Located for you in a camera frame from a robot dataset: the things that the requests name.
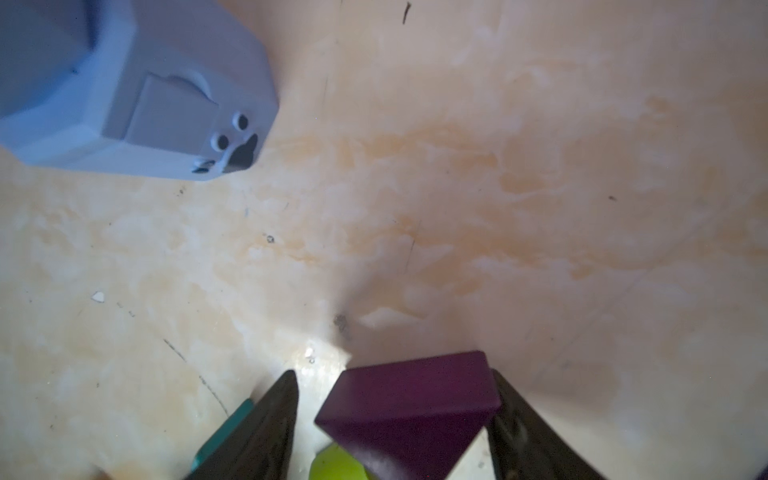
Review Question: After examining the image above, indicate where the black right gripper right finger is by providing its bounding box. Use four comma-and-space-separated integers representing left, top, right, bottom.
487, 370, 603, 480

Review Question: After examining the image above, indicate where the teal triangle block upper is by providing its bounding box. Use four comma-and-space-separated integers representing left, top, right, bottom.
190, 398, 255, 472

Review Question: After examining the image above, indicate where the blue plastic toy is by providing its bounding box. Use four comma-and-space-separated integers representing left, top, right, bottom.
1, 1, 279, 181

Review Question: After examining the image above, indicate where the lime green cylinder block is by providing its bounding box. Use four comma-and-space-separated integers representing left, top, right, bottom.
308, 443, 373, 480

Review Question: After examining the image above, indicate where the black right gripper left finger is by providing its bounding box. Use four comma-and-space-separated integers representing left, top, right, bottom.
187, 370, 299, 479

